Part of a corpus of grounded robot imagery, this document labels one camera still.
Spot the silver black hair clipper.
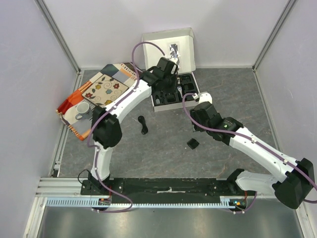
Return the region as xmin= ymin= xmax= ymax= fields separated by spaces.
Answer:
xmin=177 ymin=85 xmax=184 ymax=99

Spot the black clipper guard comb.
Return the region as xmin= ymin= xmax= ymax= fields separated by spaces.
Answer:
xmin=187 ymin=138 xmax=200 ymax=150

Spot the white cardboard clipper box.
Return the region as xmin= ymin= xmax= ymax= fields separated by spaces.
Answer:
xmin=142 ymin=28 xmax=200 ymax=112

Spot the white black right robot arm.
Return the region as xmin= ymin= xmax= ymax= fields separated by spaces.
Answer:
xmin=186 ymin=102 xmax=317 ymax=209

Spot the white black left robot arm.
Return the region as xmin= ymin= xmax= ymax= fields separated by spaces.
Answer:
xmin=88 ymin=57 xmax=178 ymax=195

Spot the black guard comb in tray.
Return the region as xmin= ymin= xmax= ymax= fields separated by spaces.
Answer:
xmin=165 ymin=94 xmax=176 ymax=103

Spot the black plastic tray insert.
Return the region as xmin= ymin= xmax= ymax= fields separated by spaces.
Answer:
xmin=152 ymin=73 xmax=199 ymax=110

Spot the colourful patchwork cloth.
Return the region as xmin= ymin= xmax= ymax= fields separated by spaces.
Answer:
xmin=56 ymin=62 xmax=137 ymax=141

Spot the floral square plate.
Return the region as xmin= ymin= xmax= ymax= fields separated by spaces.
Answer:
xmin=82 ymin=73 xmax=129 ymax=107

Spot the grey ceramic mug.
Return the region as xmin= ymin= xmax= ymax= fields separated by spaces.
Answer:
xmin=75 ymin=102 xmax=92 ymax=120

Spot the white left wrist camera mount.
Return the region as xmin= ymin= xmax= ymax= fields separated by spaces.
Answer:
xmin=167 ymin=58 xmax=179 ymax=74

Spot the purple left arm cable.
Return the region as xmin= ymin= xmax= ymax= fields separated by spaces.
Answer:
xmin=86 ymin=41 xmax=169 ymax=214

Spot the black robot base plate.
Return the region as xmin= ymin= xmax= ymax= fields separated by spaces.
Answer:
xmin=80 ymin=177 xmax=257 ymax=204

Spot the white slotted cable duct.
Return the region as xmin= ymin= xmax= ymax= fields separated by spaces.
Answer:
xmin=46 ymin=197 xmax=242 ymax=209

